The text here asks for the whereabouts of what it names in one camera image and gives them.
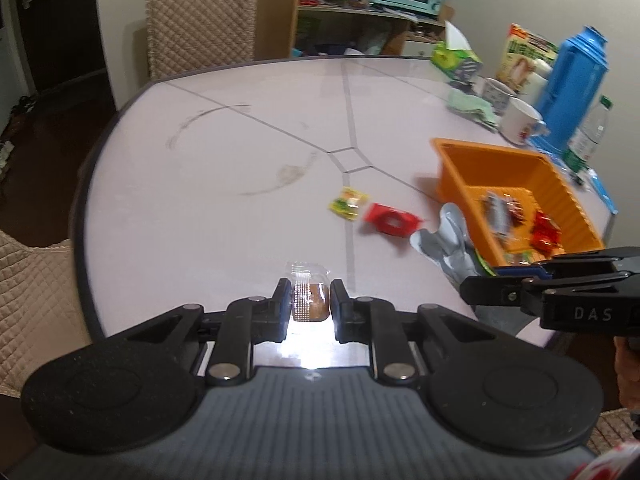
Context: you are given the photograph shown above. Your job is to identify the red snack box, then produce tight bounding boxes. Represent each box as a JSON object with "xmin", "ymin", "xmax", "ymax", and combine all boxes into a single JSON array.
[{"xmin": 363, "ymin": 202, "xmax": 424, "ymax": 238}]

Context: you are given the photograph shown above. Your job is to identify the silver grey snack packet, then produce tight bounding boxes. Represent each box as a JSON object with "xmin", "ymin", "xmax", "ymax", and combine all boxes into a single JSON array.
[{"xmin": 409, "ymin": 202, "xmax": 484, "ymax": 291}]

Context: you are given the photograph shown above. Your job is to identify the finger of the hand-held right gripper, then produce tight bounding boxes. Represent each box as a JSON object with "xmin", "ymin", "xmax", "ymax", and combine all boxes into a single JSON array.
[
  {"xmin": 460, "ymin": 271, "xmax": 631, "ymax": 313},
  {"xmin": 496, "ymin": 247, "xmax": 640, "ymax": 281}
]

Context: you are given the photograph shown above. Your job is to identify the green tissue box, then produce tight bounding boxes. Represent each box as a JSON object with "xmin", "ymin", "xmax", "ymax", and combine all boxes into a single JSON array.
[{"xmin": 430, "ymin": 20, "xmax": 484, "ymax": 84}]

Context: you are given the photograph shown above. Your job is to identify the orange plastic tray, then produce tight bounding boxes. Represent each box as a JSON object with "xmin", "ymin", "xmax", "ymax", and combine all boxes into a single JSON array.
[{"xmin": 432, "ymin": 137, "xmax": 606, "ymax": 269}]

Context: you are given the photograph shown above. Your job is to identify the beige quilted chair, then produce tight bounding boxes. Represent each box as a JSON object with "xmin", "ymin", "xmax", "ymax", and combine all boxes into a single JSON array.
[
  {"xmin": 146, "ymin": 0, "xmax": 261, "ymax": 81},
  {"xmin": 0, "ymin": 230, "xmax": 94, "ymax": 397},
  {"xmin": 584, "ymin": 407, "xmax": 640, "ymax": 457}
]

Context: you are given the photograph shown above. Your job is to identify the green label water bottle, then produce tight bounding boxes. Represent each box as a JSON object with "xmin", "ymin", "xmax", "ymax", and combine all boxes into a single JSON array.
[{"xmin": 564, "ymin": 95, "xmax": 614, "ymax": 171}]

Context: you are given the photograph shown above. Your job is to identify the small grey snack packet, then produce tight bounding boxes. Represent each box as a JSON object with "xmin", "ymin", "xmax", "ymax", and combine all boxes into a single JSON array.
[{"xmin": 482, "ymin": 192, "xmax": 512, "ymax": 234}]

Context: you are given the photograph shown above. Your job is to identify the white enamel mug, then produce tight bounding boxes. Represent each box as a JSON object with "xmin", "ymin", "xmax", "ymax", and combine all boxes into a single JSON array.
[{"xmin": 479, "ymin": 77, "xmax": 519, "ymax": 117}]

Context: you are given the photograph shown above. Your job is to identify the red candy wrapper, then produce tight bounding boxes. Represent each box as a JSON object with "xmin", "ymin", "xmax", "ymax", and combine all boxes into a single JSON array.
[{"xmin": 529, "ymin": 210, "xmax": 562, "ymax": 254}]

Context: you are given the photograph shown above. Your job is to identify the yellow green cardboard box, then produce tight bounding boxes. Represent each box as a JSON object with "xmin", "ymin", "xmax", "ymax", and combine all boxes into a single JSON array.
[{"xmin": 497, "ymin": 23, "xmax": 559, "ymax": 94}]

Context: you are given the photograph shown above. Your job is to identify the person's right hand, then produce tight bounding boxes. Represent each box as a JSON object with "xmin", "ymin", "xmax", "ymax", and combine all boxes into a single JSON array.
[{"xmin": 614, "ymin": 335, "xmax": 640, "ymax": 411}]

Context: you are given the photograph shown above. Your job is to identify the shoes on floor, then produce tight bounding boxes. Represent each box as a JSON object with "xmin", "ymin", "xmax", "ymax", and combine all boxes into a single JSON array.
[{"xmin": 0, "ymin": 94, "xmax": 32, "ymax": 172}]

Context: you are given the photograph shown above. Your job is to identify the dark red snack packet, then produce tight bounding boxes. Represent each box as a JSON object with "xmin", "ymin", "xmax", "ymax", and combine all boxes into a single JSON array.
[{"xmin": 504, "ymin": 197, "xmax": 527, "ymax": 227}]

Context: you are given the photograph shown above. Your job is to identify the wooden shelf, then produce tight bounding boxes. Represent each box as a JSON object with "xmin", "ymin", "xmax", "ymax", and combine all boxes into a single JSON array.
[{"xmin": 257, "ymin": 0, "xmax": 454, "ymax": 59}]

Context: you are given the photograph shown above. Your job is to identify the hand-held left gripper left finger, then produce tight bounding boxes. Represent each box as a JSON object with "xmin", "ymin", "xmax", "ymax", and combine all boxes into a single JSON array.
[{"xmin": 125, "ymin": 278, "xmax": 293, "ymax": 386}]

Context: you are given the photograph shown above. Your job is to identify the yellow snack packet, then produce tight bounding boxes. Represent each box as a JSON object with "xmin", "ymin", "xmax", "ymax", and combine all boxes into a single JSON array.
[{"xmin": 328, "ymin": 186, "xmax": 370, "ymax": 220}]

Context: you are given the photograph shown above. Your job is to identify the white container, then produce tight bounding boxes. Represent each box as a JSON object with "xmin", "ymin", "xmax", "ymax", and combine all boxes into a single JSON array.
[{"xmin": 520, "ymin": 58, "xmax": 554, "ymax": 106}]

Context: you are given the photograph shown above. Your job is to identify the white cartoon mug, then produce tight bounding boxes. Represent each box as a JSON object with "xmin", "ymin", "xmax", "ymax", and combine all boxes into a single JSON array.
[{"xmin": 499, "ymin": 97, "xmax": 549, "ymax": 147}]

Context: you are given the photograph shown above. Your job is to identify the red white cloth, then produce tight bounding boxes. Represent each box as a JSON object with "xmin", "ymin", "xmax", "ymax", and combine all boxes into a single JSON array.
[{"xmin": 574, "ymin": 440, "xmax": 640, "ymax": 480}]

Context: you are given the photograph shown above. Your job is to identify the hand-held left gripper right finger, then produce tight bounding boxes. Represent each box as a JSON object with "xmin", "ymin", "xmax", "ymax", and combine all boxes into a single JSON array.
[{"xmin": 331, "ymin": 280, "xmax": 501, "ymax": 386}]

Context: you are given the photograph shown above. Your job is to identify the clear packet brown cake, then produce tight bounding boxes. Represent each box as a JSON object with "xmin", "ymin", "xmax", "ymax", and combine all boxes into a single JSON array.
[{"xmin": 284, "ymin": 260, "xmax": 332, "ymax": 324}]

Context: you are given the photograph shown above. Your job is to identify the clear box blue label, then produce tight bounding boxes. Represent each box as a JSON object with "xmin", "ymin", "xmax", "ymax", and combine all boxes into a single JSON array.
[{"xmin": 586, "ymin": 167, "xmax": 619, "ymax": 214}]

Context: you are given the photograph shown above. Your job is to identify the blue thermos jug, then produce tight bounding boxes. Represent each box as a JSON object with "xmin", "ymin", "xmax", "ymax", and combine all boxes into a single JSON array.
[{"xmin": 532, "ymin": 25, "xmax": 611, "ymax": 154}]

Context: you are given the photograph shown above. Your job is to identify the green cloth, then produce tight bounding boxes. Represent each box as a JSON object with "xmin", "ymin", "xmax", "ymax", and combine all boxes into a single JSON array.
[{"xmin": 446, "ymin": 88, "xmax": 501, "ymax": 132}]

